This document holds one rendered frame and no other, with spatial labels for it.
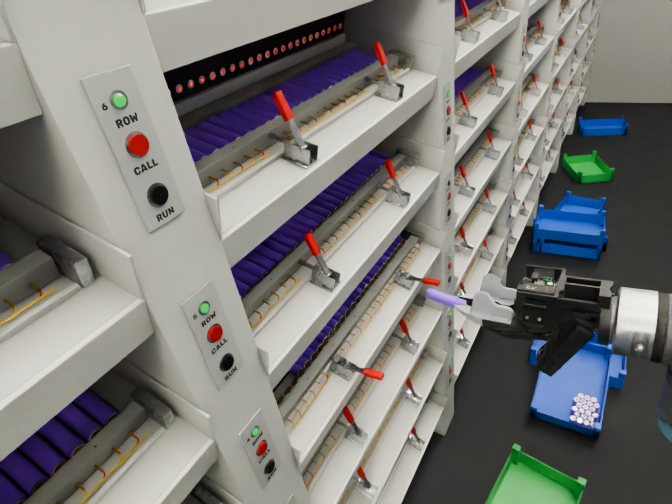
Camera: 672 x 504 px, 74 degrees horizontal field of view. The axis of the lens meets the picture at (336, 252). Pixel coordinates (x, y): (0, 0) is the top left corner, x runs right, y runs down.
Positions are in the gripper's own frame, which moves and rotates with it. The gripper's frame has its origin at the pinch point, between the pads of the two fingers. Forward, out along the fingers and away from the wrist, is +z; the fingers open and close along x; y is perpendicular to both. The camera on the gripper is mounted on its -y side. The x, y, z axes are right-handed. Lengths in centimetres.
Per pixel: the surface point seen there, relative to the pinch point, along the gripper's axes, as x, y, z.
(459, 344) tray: -59, -67, 25
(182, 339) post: 38.1, 22.4, 13.6
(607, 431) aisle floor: -56, -89, -22
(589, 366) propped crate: -74, -80, -15
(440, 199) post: -30.9, 3.5, 15.0
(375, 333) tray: 0.7, -9.9, 18.0
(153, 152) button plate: 34, 39, 12
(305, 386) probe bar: 19.1, -6.6, 21.1
